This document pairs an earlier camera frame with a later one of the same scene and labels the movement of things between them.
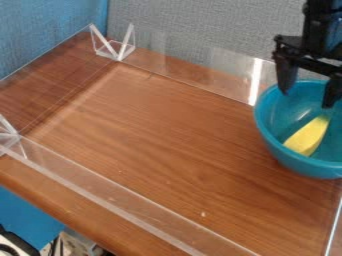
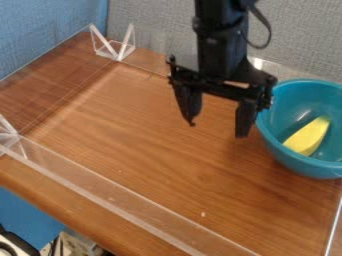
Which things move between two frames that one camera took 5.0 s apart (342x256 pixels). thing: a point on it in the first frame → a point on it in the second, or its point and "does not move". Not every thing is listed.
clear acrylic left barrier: [51, 77] does not move
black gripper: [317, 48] → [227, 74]
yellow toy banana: [305, 141] does not move
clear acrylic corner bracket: [113, 49] does not move
